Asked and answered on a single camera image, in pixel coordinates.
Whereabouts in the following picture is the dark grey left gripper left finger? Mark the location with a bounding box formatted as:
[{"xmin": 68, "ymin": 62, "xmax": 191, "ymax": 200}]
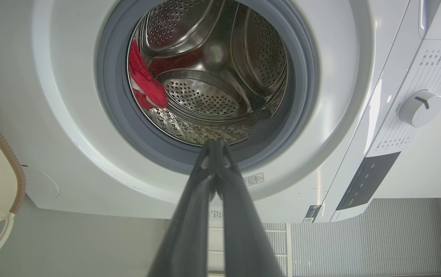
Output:
[{"xmin": 148, "ymin": 139, "xmax": 217, "ymax": 277}]

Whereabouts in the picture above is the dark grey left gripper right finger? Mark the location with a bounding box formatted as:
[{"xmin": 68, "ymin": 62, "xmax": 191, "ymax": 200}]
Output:
[{"xmin": 215, "ymin": 139, "xmax": 285, "ymax": 277}]

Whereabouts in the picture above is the red cloth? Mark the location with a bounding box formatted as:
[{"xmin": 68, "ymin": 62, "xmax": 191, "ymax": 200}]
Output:
[{"xmin": 128, "ymin": 38, "xmax": 169, "ymax": 110}]

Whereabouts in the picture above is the stainless steel washing machine drum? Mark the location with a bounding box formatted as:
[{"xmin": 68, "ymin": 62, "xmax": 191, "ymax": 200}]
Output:
[{"xmin": 127, "ymin": 0, "xmax": 289, "ymax": 147}]

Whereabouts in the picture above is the white plastic control dial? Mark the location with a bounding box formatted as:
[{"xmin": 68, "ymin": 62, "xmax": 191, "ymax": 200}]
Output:
[{"xmin": 399, "ymin": 90, "xmax": 441, "ymax": 128}]

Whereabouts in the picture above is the white front-load washing machine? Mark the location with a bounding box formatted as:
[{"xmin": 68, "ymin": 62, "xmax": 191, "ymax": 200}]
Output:
[{"xmin": 0, "ymin": 0, "xmax": 441, "ymax": 224}]

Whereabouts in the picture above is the grey rubber door gasket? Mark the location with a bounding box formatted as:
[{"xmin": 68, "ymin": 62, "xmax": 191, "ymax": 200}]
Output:
[{"xmin": 96, "ymin": 0, "xmax": 319, "ymax": 174}]

